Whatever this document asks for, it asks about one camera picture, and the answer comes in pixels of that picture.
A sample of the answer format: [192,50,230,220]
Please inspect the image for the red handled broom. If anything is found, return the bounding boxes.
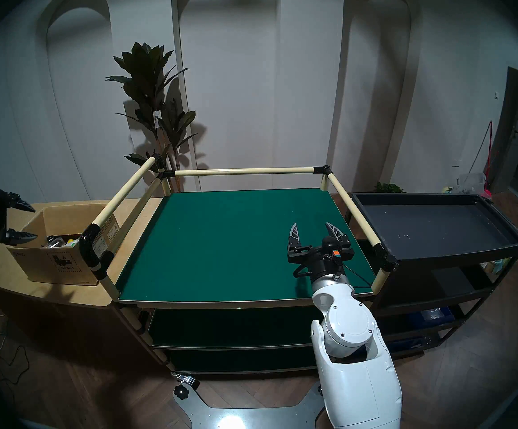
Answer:
[468,121,499,197]

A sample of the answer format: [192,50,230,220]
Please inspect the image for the black utility cart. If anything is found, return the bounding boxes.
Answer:
[346,192,518,359]

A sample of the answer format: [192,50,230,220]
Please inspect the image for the pale green packets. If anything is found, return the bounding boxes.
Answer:
[482,258,512,274]

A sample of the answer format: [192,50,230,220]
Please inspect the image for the brown cardboard box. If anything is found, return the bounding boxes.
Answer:
[7,202,121,286]

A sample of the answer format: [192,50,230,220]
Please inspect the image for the tall dark leafy plant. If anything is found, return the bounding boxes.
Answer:
[106,42,197,193]

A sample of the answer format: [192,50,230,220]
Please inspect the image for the light wooden side table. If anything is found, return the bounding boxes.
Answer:
[0,198,163,308]

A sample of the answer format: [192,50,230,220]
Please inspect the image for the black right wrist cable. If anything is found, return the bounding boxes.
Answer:
[293,263,374,288]

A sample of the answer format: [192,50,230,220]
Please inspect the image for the clear plastic storage bin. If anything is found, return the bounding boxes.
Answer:
[453,172,486,195]

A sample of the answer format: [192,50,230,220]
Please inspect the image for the green shelf cart cream rails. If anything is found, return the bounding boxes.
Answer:
[79,165,398,375]

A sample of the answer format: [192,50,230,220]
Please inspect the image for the blue storage box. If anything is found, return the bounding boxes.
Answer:
[409,307,456,326]

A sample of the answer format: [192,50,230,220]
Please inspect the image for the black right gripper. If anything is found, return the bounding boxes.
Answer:
[287,222,356,280]

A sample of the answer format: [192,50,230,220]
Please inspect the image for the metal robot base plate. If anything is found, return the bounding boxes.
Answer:
[173,379,326,429]

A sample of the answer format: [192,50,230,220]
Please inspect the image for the black floor cable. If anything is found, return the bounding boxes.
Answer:
[0,299,29,384]

